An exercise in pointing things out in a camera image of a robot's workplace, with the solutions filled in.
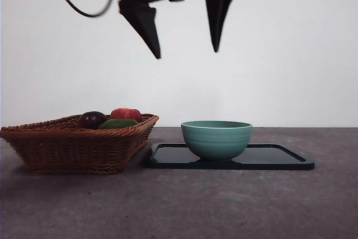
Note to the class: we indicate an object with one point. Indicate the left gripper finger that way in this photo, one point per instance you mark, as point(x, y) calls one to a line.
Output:
point(219, 12)
point(142, 23)

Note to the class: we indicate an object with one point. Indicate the teal ribbed bowl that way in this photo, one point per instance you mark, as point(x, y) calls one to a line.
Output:
point(216, 144)

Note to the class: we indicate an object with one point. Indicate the red round fruit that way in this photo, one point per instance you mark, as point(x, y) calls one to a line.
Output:
point(126, 114)

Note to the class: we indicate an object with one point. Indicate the green oval fruit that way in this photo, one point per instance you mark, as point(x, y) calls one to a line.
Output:
point(118, 124)

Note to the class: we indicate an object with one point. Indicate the dark purple round fruit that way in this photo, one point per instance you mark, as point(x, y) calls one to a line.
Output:
point(92, 119)

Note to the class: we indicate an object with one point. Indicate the brown wicker basket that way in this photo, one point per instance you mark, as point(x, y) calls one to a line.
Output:
point(70, 152)

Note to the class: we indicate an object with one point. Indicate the dark rectangular tray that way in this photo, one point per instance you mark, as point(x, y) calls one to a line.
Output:
point(265, 158)

